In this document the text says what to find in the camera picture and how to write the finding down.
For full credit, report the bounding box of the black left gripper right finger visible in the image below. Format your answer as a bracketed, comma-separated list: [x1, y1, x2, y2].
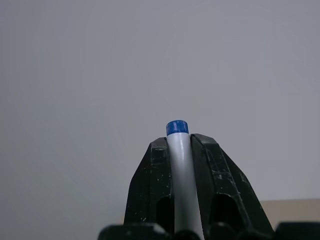
[190, 133, 276, 238]

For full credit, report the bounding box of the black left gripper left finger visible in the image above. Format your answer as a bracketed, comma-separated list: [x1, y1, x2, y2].
[123, 136, 175, 236]

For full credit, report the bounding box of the white marker with blue end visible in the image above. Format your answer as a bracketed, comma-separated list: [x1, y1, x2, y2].
[166, 120, 203, 236]

